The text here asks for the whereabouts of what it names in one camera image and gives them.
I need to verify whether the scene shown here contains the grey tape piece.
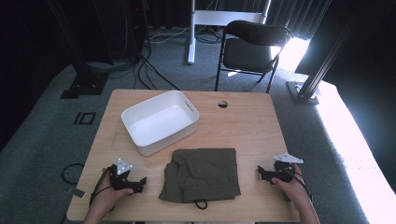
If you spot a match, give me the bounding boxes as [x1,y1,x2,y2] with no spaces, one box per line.
[71,188,87,200]

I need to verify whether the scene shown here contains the white plastic bin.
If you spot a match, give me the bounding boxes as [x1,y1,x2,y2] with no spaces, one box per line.
[120,90,201,158]

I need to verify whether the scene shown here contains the black folding chair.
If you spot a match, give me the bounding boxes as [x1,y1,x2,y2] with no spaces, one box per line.
[214,20,294,94]

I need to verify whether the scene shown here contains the olive green pants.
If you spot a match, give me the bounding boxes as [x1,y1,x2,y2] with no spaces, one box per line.
[158,147,242,211]

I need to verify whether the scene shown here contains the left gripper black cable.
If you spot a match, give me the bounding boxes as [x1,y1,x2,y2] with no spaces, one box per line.
[89,167,114,207]

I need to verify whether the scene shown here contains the person's right hand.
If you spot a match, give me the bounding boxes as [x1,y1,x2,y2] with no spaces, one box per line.
[270,163,310,209]

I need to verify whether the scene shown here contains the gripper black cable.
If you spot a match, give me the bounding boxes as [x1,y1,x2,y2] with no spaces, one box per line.
[291,169,314,202]
[89,167,114,207]

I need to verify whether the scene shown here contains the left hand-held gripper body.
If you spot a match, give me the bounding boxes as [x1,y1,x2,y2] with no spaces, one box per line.
[108,158,141,191]

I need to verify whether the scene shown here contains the white floor cable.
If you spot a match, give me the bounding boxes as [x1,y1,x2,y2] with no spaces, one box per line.
[148,25,191,45]

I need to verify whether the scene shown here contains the black aluminium profile stand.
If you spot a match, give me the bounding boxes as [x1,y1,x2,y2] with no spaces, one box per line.
[286,0,362,106]

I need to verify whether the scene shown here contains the black metal stand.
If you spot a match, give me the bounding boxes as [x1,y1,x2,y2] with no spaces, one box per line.
[46,0,110,100]

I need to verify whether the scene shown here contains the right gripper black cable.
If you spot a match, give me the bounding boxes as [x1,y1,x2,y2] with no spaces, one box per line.
[291,169,314,202]

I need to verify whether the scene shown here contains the white metal desk frame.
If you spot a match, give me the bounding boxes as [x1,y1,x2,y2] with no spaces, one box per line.
[186,0,272,66]

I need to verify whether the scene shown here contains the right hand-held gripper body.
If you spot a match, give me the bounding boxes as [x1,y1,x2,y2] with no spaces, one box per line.
[269,152,304,183]

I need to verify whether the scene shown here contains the black cable loop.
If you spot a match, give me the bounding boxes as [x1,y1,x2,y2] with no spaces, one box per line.
[61,162,86,186]

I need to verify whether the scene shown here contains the dark curtain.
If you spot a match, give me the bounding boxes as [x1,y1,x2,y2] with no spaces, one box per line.
[214,0,332,40]

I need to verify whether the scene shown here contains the person's left hand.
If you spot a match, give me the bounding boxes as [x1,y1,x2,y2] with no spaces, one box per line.
[89,169,135,217]

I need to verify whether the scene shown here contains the black floor cables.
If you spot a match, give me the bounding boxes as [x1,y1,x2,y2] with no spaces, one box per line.
[87,46,182,91]

